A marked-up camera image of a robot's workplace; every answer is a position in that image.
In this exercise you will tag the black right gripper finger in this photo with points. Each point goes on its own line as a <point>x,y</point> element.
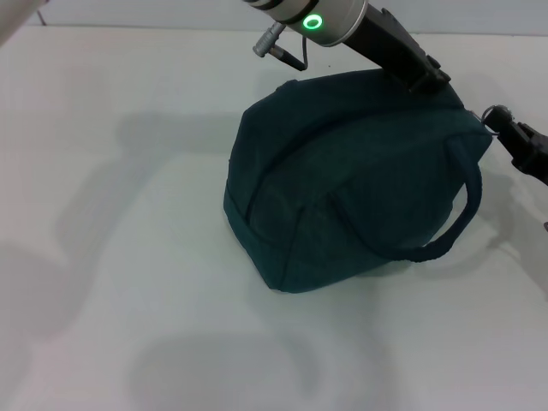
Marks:
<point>507,128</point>

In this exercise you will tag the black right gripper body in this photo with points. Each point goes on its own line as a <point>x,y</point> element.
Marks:
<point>535,158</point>

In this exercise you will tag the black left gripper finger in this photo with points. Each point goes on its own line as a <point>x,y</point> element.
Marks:
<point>434,79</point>

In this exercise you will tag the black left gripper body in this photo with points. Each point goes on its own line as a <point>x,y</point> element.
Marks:
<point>385,47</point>

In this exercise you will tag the dark teal fabric lunch bag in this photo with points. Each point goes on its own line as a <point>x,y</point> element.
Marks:
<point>342,192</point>

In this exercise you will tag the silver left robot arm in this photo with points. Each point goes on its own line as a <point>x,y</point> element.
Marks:
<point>312,17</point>

